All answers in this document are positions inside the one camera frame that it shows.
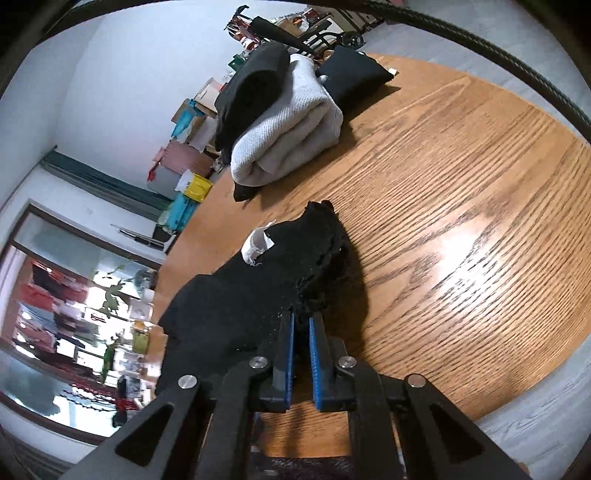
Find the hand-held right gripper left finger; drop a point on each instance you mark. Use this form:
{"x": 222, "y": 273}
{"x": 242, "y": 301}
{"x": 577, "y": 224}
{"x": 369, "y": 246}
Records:
{"x": 288, "y": 355}

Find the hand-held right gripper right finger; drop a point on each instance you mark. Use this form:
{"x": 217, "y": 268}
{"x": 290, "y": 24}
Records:
{"x": 318, "y": 360}

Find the black knit sweater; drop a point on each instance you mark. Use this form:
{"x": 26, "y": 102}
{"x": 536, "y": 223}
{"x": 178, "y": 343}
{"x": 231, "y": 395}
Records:
{"x": 240, "y": 304}

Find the row of hanging clothes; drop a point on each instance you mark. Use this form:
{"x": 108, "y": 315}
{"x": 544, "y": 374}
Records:
{"x": 41, "y": 295}

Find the white cloth tag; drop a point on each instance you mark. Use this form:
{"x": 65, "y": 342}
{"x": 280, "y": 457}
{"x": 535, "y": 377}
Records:
{"x": 256, "y": 244}

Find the glass jar with green label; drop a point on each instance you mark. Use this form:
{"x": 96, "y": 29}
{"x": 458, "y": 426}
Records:
{"x": 140, "y": 340}

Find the white enamel mug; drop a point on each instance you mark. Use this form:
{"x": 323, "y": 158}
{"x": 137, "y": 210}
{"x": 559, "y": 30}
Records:
{"x": 147, "y": 294}

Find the ribbed clear glass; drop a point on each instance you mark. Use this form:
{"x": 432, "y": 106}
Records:
{"x": 140, "y": 309}

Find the teal suitcase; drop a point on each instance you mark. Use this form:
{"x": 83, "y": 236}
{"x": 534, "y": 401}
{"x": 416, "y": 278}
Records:
{"x": 182, "y": 212}

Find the tall potted green plant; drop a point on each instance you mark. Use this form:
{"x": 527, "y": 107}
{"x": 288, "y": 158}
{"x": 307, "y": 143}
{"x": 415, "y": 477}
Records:
{"x": 113, "y": 297}

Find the yellow shopping bag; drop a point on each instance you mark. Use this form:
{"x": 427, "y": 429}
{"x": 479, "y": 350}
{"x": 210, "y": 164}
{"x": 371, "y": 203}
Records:
{"x": 198, "y": 188}

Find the red berry branch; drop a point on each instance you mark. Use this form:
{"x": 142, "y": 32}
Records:
{"x": 99, "y": 392}

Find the grey suitcase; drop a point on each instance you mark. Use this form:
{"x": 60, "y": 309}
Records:
{"x": 161, "y": 182}

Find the folded white knit sweater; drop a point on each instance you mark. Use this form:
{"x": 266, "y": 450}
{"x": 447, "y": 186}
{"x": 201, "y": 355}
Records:
{"x": 286, "y": 134}

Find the pink suitcase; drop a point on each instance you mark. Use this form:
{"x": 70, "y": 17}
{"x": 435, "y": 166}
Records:
{"x": 184, "y": 159}

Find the dark green curtain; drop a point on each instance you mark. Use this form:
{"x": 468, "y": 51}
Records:
{"x": 106, "y": 182}

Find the white storage box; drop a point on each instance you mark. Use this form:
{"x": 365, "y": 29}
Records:
{"x": 210, "y": 92}

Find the black pouch under stack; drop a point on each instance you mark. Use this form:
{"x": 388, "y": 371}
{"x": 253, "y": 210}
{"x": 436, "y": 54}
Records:
{"x": 353, "y": 76}

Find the black wheeled cart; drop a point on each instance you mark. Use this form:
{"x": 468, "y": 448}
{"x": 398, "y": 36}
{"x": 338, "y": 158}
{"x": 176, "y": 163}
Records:
{"x": 277, "y": 27}

